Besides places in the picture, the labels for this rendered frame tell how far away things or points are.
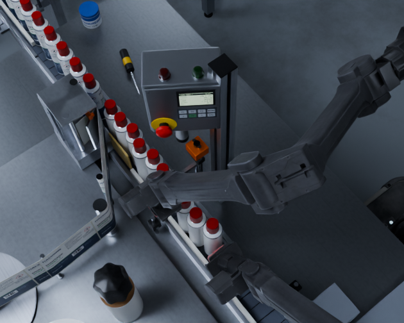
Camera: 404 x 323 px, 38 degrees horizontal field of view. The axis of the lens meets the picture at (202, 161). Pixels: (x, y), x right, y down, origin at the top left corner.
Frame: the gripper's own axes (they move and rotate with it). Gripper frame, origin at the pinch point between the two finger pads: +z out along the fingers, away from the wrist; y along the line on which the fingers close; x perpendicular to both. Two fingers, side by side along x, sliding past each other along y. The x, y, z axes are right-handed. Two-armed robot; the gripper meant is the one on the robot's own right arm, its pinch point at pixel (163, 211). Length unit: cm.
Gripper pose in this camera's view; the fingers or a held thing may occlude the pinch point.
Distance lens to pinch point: 158.8
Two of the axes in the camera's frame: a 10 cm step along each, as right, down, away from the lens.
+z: 0.2, 4.5, 8.9
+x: 8.0, -5.5, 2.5
